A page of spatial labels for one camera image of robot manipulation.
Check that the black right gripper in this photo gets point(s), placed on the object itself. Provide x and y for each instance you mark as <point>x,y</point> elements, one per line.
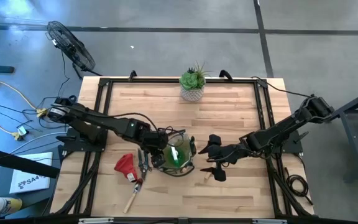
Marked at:
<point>228,154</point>

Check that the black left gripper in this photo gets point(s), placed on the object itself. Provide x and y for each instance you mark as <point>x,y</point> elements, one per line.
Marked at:
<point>155,141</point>

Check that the black pruning shears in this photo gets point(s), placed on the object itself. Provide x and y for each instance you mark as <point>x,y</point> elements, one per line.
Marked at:
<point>193,144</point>

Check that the clear mesh tool bag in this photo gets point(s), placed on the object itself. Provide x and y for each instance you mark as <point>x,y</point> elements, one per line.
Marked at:
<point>185,166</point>

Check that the red gardening glove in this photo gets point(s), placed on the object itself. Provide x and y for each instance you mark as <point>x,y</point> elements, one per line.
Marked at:
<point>124,166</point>

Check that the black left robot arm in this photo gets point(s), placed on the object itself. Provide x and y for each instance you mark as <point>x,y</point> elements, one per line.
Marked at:
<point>110,124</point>

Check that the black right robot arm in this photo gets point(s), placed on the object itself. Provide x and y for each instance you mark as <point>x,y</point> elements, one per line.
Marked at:
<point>278,130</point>

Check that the succulent in white pot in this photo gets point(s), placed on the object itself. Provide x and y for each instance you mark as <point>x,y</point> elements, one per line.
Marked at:
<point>192,81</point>

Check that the black table clamp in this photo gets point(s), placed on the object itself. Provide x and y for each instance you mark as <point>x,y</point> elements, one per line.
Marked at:
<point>132,75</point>
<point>225,74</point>

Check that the white printed cardboard box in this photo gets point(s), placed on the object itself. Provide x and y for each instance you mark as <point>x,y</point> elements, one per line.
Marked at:
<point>30,177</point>

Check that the white power adapter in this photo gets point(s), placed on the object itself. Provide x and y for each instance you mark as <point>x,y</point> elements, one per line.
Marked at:
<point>22,130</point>

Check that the black floor fan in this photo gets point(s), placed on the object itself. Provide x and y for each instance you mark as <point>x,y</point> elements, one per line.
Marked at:
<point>70,46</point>

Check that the dark metal side table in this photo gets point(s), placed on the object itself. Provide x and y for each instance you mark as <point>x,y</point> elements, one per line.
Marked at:
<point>351,105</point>

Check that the yellow and white can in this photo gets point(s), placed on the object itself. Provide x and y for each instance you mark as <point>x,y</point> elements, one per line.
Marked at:
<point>9,205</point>

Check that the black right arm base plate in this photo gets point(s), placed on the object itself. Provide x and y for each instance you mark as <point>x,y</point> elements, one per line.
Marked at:
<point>295,146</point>

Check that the black aluminium table frame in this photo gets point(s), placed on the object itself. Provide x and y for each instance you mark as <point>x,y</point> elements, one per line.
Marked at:
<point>151,80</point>

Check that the silver table bracket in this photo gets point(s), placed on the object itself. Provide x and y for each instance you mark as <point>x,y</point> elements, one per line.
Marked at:
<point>269,221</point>
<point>95,220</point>

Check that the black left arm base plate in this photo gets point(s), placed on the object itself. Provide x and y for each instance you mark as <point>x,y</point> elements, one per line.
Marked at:
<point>73,143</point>

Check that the black desk frame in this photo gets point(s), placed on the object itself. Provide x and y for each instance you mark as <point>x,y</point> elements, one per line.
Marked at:
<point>17,161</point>

